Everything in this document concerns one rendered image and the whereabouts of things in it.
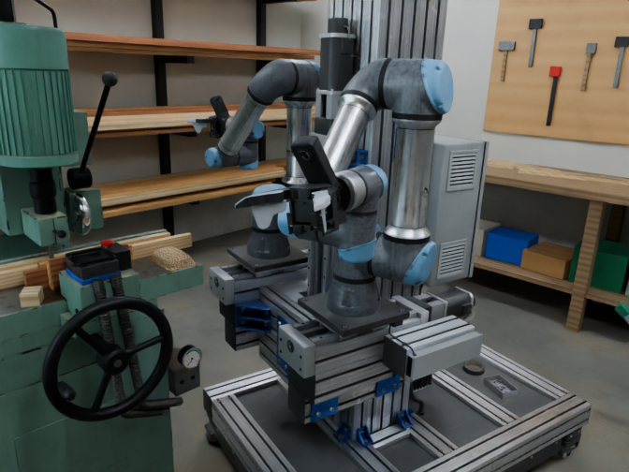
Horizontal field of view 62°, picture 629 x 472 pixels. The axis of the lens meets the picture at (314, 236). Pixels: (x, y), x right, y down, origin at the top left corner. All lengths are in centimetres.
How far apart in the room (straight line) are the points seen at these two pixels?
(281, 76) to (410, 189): 66
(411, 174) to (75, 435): 106
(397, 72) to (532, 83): 279
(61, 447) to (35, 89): 87
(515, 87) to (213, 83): 232
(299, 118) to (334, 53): 35
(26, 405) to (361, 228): 89
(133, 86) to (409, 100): 312
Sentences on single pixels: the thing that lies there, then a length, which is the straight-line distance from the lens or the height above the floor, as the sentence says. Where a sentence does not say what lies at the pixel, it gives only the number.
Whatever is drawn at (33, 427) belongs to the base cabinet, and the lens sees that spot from 149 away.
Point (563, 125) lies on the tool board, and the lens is 391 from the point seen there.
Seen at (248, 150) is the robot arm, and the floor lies 114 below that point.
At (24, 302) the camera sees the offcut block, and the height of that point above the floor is 91.
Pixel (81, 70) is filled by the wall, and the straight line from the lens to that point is 397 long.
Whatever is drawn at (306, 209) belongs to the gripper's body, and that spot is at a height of 121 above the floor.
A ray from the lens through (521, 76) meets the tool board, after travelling 401.
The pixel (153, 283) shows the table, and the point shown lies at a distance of 145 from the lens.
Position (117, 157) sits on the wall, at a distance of 411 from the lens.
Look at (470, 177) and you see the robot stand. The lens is 176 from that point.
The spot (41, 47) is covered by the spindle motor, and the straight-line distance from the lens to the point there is 135.
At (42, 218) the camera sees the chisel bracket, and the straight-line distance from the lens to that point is 143.
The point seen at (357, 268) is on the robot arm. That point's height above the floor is 95.
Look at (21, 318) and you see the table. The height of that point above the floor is 88.
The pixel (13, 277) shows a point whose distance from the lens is 149.
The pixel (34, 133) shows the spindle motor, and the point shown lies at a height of 128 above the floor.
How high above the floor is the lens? 143
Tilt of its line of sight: 18 degrees down
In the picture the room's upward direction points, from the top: 2 degrees clockwise
